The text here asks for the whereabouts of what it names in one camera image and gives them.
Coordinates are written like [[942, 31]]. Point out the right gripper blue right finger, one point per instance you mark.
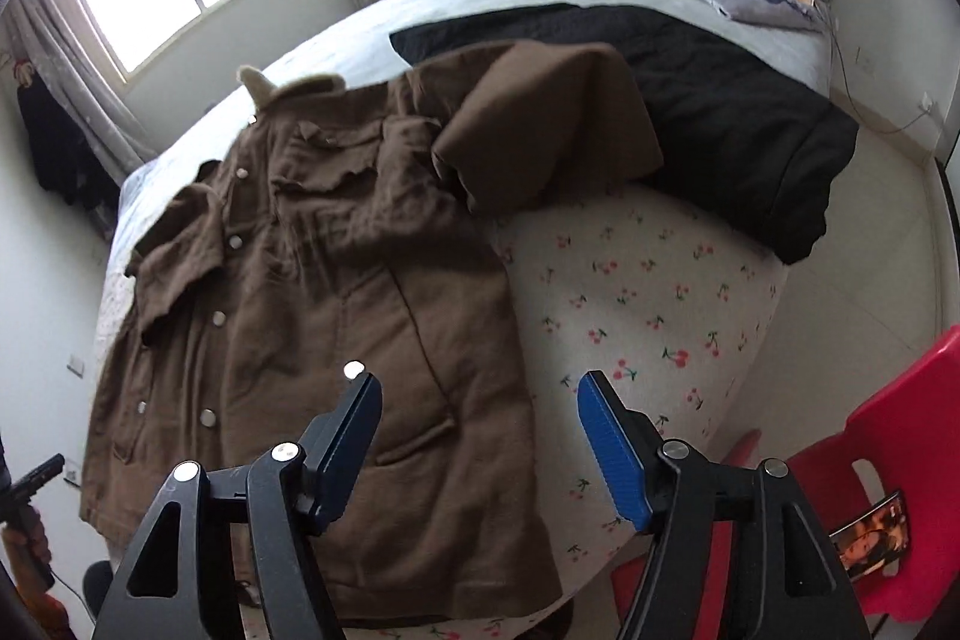
[[625, 445]]

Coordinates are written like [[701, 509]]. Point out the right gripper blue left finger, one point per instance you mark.
[[335, 446]]

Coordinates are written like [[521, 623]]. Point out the brown fleece-collared jacket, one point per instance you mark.
[[343, 225]]

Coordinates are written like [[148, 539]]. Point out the dark clothes hanging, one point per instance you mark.
[[62, 158]]

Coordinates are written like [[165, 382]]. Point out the cherry print bed sheet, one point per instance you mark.
[[637, 324]]

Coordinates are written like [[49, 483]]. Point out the picture card on chair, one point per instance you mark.
[[875, 540]]

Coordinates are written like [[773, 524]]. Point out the red plastic chair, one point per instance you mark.
[[743, 552]]

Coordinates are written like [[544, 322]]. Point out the black garment on bed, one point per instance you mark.
[[740, 139]]

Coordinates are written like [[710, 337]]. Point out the grey patterned left curtain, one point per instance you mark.
[[40, 32]]

